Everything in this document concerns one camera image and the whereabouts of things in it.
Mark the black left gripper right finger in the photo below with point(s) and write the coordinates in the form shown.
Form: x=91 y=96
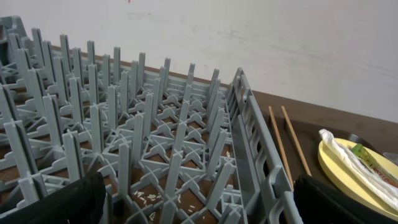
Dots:
x=318 y=203

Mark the green snack wrapper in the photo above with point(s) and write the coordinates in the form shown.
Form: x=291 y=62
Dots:
x=373 y=165

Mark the grey plastic dish rack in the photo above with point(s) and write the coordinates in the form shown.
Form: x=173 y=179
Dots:
x=170 y=149

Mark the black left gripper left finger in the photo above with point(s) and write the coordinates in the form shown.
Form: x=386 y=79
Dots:
x=80 y=202

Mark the yellow plastic plate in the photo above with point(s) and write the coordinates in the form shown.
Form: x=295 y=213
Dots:
x=345 y=181

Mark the dark brown serving tray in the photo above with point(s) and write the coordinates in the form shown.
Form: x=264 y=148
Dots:
x=379 y=138

